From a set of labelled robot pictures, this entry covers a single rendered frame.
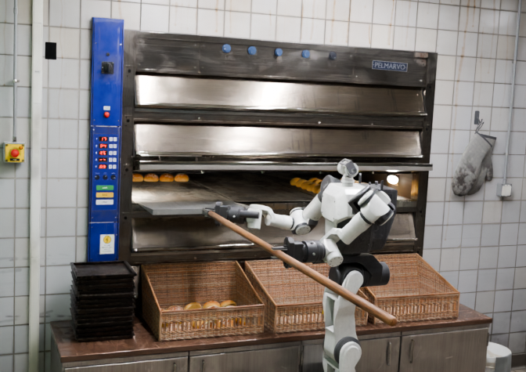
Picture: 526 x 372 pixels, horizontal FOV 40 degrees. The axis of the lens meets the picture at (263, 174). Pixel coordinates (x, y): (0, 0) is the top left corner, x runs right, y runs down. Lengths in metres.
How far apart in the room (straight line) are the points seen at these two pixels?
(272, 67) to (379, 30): 0.71
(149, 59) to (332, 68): 1.08
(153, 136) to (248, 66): 0.66
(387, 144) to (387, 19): 0.74
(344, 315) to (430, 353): 0.95
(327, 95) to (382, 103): 0.37
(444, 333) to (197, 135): 1.77
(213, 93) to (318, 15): 0.77
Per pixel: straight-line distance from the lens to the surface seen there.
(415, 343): 4.23
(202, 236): 4.09
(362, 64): 4.41
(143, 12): 3.94
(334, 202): 3.31
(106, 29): 3.86
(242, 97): 4.07
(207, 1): 4.03
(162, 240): 4.03
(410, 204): 4.65
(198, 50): 4.02
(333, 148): 4.31
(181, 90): 3.98
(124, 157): 3.93
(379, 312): 2.22
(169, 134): 3.98
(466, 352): 4.46
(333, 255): 2.95
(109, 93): 3.86
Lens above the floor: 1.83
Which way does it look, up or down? 7 degrees down
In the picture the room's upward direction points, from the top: 3 degrees clockwise
